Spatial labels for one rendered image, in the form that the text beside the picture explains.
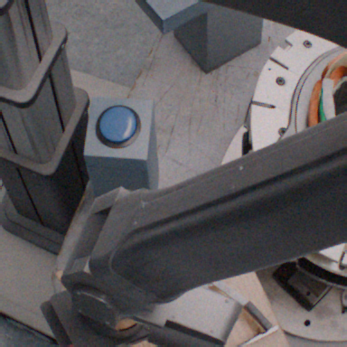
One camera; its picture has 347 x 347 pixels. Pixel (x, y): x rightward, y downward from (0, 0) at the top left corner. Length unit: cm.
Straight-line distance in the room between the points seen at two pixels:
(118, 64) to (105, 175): 114
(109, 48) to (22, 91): 105
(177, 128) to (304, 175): 95
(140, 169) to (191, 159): 24
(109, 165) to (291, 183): 69
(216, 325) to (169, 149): 69
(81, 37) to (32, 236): 63
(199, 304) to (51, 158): 82
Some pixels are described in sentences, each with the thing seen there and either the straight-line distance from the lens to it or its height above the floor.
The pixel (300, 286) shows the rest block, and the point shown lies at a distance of 132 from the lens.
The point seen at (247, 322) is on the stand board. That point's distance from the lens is 106.
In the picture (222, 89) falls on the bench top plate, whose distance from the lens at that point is 145.
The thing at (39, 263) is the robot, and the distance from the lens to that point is 192.
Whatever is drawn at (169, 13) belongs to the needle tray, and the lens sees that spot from 123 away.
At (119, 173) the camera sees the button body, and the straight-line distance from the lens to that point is 119.
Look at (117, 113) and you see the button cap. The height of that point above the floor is 104.
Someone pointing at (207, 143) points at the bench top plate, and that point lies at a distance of 142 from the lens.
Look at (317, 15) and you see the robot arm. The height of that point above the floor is 179.
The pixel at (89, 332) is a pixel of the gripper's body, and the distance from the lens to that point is 87.
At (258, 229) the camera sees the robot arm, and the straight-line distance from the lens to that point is 53.
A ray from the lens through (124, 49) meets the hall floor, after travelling 235.
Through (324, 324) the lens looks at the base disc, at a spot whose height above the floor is 80.
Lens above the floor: 211
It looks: 71 degrees down
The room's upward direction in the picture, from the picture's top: 2 degrees counter-clockwise
